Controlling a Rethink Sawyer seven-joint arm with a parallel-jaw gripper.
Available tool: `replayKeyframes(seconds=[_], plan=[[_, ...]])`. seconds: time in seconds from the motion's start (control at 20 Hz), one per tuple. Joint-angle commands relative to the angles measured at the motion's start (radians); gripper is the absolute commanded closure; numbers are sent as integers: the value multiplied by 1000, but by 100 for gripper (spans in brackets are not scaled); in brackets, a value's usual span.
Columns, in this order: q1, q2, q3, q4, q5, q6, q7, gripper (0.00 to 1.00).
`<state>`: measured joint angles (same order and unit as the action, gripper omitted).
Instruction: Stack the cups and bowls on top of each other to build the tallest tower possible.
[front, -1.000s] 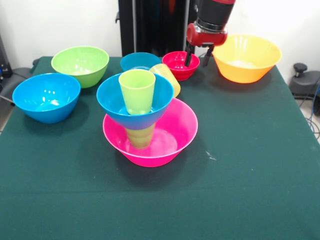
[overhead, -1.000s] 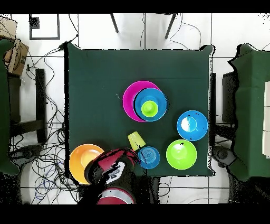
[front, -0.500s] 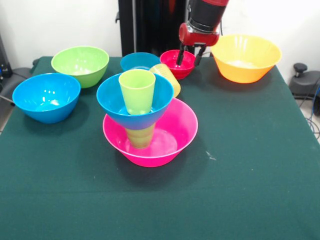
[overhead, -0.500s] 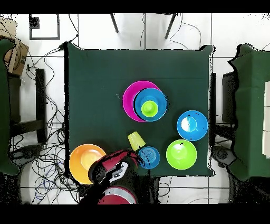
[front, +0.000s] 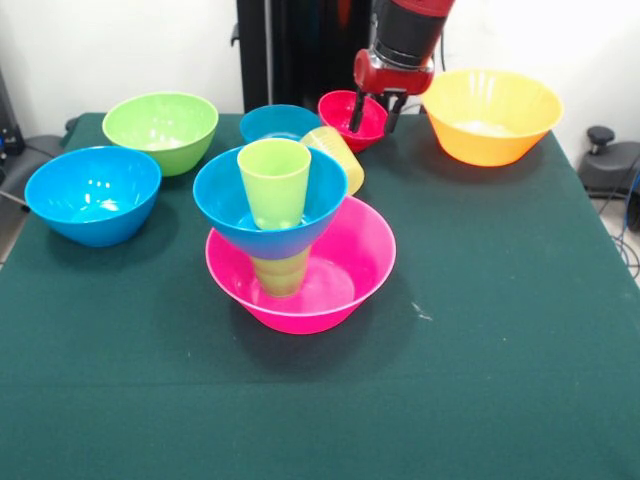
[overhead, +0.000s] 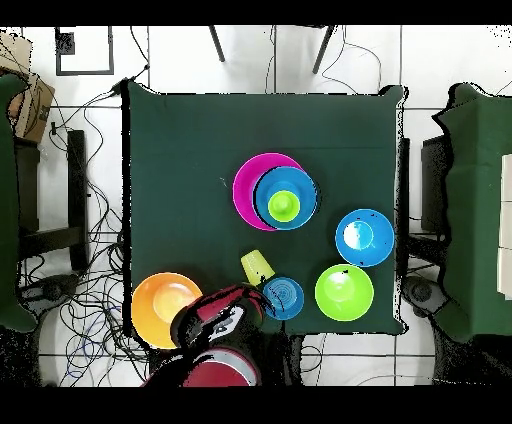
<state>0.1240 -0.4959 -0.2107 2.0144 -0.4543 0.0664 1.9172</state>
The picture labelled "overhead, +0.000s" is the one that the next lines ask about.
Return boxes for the pink plastic bowl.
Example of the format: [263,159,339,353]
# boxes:
[232,152,305,232]

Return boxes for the light green plastic cup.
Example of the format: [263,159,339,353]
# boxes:
[266,189,302,224]

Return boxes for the large blue plastic bowl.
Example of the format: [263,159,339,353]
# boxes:
[250,166,318,232]
[334,208,396,268]

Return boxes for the yellow plastic cup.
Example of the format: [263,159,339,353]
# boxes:
[240,249,276,287]

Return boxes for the orange plastic bowl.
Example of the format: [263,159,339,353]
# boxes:
[130,272,204,350]

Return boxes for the small blue plastic bowl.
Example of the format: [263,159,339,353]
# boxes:
[261,276,305,321]

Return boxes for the dark green table cloth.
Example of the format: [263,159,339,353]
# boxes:
[126,81,405,337]

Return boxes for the green plastic bowl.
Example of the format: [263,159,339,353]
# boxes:
[314,263,375,322]

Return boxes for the black stand leg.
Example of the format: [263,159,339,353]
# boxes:
[311,25,337,76]
[207,25,226,64]

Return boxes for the black box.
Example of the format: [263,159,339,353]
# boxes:
[420,135,451,237]

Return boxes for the grey chair base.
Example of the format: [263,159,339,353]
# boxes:
[401,275,447,318]

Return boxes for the green cloth covered table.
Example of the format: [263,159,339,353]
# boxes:
[432,82,512,345]
[0,73,38,333]

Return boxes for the grey stand base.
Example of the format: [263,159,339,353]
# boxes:
[17,273,81,317]

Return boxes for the cardboard box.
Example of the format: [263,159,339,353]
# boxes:
[0,33,56,145]

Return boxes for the black table frame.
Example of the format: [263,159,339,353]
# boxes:
[15,129,90,273]

